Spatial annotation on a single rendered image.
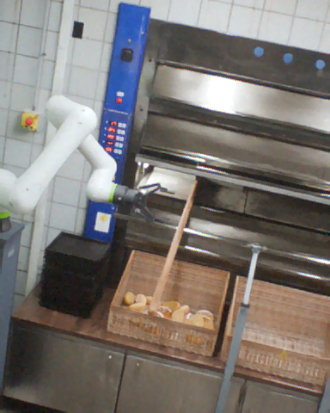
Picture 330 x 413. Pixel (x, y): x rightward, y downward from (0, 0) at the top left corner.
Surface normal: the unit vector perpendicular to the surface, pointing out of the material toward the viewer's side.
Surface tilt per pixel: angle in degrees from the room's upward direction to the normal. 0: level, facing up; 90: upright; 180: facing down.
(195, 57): 91
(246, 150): 70
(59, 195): 90
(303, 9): 90
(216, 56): 94
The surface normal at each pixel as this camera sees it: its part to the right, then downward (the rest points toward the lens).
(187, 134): -0.09, -0.06
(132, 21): -0.16, 0.28
